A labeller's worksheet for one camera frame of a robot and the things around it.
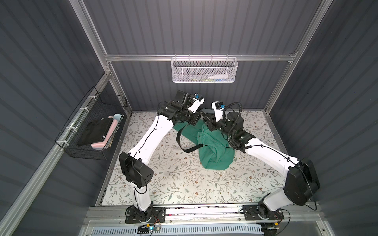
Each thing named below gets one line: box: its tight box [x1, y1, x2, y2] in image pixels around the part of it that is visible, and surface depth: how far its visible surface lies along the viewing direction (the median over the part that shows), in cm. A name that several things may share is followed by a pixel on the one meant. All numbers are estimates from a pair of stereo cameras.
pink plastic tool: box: [91, 113, 123, 150], surface depth 68 cm
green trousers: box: [173, 119, 236, 171], surface depth 89 cm
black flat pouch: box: [77, 117, 114, 147], surface depth 69 cm
